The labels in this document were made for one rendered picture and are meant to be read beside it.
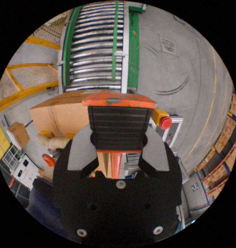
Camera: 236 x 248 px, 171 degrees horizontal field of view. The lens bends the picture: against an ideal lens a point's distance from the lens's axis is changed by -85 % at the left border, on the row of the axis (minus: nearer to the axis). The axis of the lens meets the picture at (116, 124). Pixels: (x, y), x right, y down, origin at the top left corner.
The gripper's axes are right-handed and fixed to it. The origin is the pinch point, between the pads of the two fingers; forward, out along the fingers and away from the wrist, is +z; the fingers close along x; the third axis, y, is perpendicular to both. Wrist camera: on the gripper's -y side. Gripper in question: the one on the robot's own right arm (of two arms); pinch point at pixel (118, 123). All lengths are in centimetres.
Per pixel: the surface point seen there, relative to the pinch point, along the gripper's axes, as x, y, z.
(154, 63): 59, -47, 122
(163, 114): 22.5, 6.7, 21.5
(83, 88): -34, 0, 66
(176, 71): 108, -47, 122
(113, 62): -4, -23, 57
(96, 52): -20, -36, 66
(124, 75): 6, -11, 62
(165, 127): 23.3, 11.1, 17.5
